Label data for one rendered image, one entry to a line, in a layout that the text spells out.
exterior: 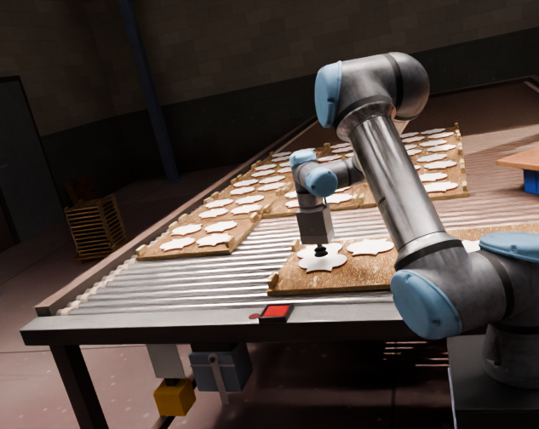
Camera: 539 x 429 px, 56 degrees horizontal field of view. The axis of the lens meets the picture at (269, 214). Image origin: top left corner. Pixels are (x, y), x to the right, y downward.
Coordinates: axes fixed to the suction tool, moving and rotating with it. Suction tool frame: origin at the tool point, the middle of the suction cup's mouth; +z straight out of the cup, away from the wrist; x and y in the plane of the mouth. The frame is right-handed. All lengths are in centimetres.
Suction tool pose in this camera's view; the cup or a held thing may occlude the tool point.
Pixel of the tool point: (321, 254)
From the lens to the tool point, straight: 154.1
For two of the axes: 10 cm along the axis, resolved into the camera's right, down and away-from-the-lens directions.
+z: 2.1, 9.2, 3.5
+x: -3.9, 4.0, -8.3
